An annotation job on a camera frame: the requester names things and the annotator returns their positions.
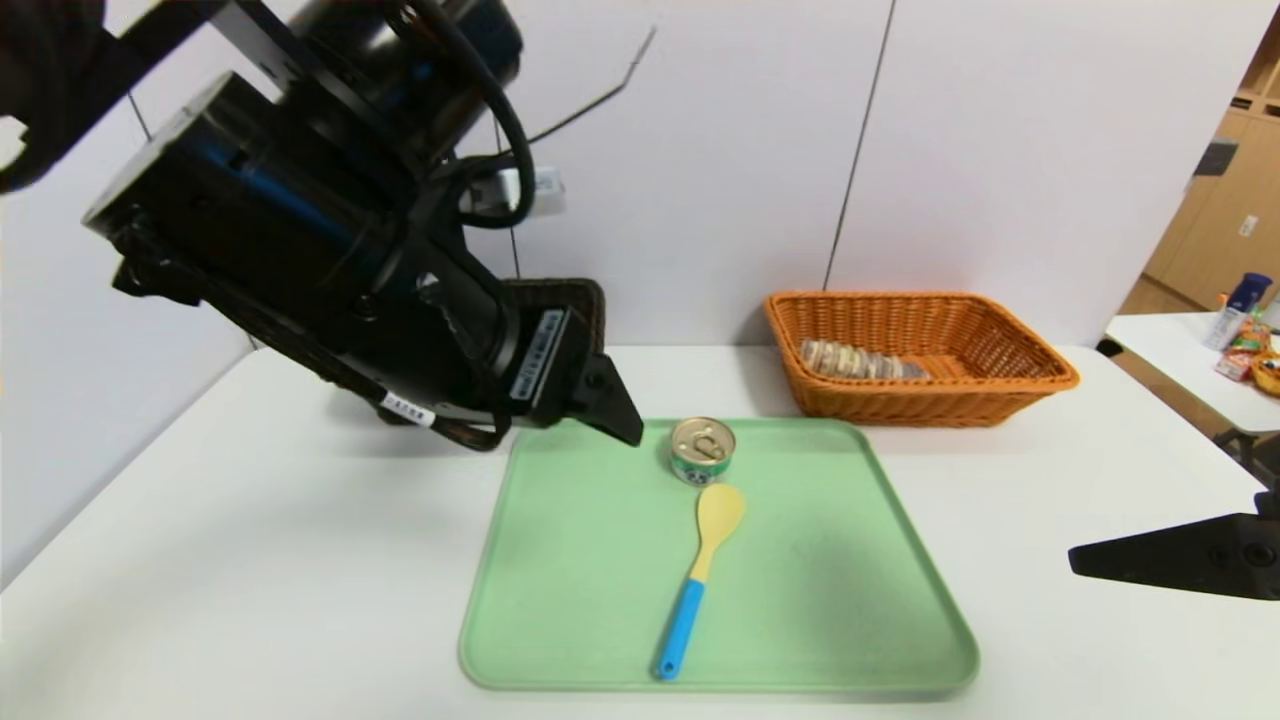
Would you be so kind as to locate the white switch plate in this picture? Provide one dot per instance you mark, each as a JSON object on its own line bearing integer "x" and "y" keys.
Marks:
{"x": 1248, "y": 225}

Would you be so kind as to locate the light green plastic tray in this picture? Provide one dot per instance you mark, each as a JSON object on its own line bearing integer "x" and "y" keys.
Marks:
{"x": 860, "y": 560}

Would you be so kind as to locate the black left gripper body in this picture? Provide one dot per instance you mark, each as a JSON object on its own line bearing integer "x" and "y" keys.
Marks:
{"x": 548, "y": 366}

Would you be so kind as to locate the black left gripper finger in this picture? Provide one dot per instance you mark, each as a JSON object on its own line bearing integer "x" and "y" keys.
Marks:
{"x": 605, "y": 400}

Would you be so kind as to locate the orange wicker basket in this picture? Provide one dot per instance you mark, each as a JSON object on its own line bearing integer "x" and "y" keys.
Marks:
{"x": 1000, "y": 400}

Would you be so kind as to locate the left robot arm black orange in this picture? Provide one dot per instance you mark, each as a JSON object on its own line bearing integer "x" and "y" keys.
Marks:
{"x": 250, "y": 220}

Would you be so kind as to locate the yellow orange snack item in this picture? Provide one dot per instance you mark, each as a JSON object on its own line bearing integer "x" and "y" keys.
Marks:
{"x": 1268, "y": 375}

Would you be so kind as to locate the colourful snack packs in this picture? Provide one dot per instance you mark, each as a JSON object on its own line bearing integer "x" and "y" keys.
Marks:
{"x": 1250, "y": 340}

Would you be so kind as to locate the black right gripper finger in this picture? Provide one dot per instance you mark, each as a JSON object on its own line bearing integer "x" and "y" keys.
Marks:
{"x": 1200, "y": 560}

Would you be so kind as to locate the dark brown wicker basket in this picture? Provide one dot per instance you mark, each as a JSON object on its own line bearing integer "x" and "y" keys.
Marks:
{"x": 585, "y": 300}

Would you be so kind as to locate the white side table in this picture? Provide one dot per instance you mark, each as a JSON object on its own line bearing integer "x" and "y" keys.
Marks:
{"x": 1170, "y": 350}

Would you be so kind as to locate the wooden cabinet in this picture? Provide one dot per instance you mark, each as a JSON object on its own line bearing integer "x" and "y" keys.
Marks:
{"x": 1220, "y": 250}

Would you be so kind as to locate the grey box on cabinet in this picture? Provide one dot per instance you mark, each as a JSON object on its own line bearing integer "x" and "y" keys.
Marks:
{"x": 1215, "y": 158}

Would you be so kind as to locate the blue white bottle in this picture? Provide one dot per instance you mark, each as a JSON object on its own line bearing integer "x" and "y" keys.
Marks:
{"x": 1245, "y": 295}

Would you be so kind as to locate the tin can with green label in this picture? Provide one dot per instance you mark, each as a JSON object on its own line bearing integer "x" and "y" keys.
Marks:
{"x": 703, "y": 450}

